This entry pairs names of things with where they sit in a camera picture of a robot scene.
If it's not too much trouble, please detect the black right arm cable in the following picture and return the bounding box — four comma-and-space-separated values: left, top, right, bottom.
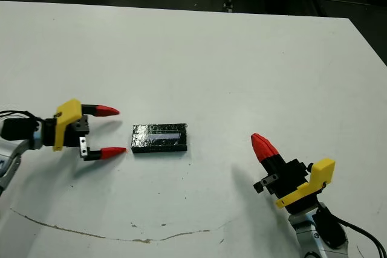
337, 220, 385, 258

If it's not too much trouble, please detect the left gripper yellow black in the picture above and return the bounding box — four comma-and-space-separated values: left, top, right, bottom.
39, 98, 128, 162

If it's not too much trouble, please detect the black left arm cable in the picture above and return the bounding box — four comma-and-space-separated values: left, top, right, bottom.
0, 109, 40, 120

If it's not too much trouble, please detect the shiny black box lid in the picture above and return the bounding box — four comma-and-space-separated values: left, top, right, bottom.
130, 123, 189, 155

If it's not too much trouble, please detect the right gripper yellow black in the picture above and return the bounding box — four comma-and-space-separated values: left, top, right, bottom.
250, 134, 336, 215

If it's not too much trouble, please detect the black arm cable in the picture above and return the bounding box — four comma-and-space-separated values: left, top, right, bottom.
0, 109, 40, 120
337, 220, 385, 258

